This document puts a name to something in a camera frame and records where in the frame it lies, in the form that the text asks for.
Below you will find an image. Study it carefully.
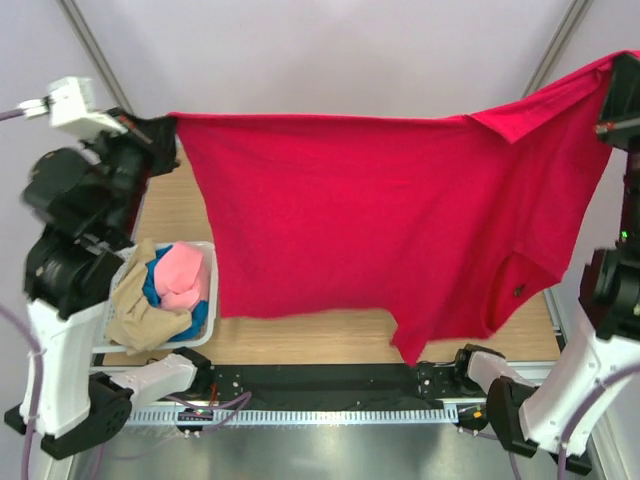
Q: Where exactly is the left aluminium corner post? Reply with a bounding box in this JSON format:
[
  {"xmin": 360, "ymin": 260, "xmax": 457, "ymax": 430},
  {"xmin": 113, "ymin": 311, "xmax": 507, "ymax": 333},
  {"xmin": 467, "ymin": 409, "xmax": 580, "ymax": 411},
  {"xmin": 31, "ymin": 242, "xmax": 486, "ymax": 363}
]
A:
[{"xmin": 56, "ymin": 0, "xmax": 134, "ymax": 113}]

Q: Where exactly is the white plastic laundry basket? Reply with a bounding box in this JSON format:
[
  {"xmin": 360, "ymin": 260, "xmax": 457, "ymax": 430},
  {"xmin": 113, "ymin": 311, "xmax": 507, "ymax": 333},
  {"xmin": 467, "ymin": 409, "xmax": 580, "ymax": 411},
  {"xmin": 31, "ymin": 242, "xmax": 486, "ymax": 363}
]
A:
[{"xmin": 93, "ymin": 242, "xmax": 218, "ymax": 354}]

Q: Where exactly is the pink t shirt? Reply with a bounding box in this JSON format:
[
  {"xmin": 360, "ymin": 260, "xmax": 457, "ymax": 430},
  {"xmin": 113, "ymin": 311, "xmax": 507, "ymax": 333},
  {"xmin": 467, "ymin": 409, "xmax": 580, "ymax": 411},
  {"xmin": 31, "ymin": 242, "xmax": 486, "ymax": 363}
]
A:
[{"xmin": 154, "ymin": 242, "xmax": 210, "ymax": 311}]

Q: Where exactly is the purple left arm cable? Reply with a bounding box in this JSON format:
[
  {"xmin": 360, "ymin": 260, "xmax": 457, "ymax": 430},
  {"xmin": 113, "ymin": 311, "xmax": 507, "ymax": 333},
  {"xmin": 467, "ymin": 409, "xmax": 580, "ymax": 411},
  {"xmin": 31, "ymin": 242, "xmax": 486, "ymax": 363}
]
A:
[{"xmin": 0, "ymin": 104, "xmax": 254, "ymax": 480}]

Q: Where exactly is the aluminium frame rail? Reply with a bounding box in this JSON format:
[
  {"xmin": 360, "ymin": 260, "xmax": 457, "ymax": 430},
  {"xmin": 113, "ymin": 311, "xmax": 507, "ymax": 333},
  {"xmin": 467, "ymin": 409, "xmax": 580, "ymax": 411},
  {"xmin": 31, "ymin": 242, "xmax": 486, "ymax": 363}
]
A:
[{"xmin": 59, "ymin": 359, "xmax": 611, "ymax": 404}]

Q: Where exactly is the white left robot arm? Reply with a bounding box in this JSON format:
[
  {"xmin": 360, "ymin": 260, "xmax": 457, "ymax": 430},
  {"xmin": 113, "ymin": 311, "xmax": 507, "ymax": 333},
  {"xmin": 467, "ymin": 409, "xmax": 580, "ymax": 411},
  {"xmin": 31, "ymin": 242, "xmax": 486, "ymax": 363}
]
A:
[{"xmin": 4, "ymin": 108, "xmax": 211, "ymax": 460}]

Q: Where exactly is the right aluminium corner post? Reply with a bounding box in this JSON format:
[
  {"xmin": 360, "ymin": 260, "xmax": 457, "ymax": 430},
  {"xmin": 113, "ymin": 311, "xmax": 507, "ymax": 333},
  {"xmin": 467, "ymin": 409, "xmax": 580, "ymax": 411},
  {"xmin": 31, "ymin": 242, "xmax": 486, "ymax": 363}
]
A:
[{"xmin": 522, "ymin": 0, "xmax": 593, "ymax": 97}]

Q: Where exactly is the white slotted cable duct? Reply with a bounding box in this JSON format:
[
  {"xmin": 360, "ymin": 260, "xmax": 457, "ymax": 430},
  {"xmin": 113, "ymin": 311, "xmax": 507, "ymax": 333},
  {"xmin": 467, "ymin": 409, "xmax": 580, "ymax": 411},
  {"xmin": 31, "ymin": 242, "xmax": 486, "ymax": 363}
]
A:
[{"xmin": 127, "ymin": 405, "xmax": 458, "ymax": 427}]

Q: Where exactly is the red polo shirt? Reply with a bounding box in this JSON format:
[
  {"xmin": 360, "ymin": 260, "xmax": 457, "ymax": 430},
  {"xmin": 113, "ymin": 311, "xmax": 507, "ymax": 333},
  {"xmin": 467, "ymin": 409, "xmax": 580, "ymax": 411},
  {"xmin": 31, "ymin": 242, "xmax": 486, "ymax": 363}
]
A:
[{"xmin": 176, "ymin": 55, "xmax": 614, "ymax": 365}]

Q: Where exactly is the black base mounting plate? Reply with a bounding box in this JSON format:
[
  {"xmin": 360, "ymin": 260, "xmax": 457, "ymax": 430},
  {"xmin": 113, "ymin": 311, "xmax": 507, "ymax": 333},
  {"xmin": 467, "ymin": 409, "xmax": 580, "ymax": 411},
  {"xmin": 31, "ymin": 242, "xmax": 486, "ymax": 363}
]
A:
[{"xmin": 169, "ymin": 362, "xmax": 501, "ymax": 411}]

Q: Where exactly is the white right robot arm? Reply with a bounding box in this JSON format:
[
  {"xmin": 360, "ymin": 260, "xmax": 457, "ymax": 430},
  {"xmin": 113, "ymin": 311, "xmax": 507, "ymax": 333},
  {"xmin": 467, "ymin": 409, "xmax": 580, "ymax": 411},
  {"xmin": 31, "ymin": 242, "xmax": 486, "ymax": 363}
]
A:
[{"xmin": 452, "ymin": 53, "xmax": 639, "ymax": 478}]

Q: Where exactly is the beige t shirt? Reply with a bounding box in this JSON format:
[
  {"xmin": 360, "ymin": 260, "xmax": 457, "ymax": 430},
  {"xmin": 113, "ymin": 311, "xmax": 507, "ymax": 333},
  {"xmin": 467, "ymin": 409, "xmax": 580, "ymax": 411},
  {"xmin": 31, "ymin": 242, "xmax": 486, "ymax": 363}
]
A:
[{"xmin": 105, "ymin": 239, "xmax": 192, "ymax": 355}]

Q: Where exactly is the blue t shirt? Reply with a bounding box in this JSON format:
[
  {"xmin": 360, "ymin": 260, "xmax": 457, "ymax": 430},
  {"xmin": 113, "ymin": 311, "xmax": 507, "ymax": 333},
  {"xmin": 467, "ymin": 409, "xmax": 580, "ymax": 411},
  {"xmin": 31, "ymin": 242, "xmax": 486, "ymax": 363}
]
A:
[{"xmin": 142, "ymin": 244, "xmax": 209, "ymax": 342}]

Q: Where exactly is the aluminium corner post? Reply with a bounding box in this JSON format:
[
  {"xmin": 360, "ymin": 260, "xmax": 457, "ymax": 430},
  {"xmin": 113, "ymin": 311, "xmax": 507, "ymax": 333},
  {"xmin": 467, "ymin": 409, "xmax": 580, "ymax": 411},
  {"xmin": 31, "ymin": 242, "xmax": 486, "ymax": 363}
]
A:
[
  {"xmin": 56, "ymin": 0, "xmax": 134, "ymax": 113},
  {"xmin": 522, "ymin": 0, "xmax": 593, "ymax": 97}
]

